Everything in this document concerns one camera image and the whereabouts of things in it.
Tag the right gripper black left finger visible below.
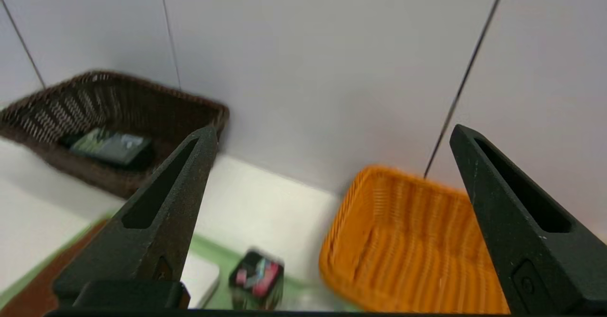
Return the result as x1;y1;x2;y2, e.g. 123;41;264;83
52;126;220;310

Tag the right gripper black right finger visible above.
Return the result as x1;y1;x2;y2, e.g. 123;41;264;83
450;124;607;316

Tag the black pump bottle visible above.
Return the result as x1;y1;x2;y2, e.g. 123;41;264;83
70;128;152;167

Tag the black chewing gum box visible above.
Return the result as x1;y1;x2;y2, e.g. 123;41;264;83
229;250;285;310

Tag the brown towel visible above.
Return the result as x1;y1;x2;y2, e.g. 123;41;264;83
0;220;114;317

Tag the orange wicker basket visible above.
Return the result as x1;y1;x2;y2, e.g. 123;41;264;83
319;165;510;315

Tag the dark brown wicker basket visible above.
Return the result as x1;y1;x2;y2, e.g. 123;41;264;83
0;70;230;199

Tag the white rectangular case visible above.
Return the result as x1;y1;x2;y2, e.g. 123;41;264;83
183;253;221;309

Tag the light green plastic tray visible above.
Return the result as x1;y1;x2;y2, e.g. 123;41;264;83
0;208;361;314

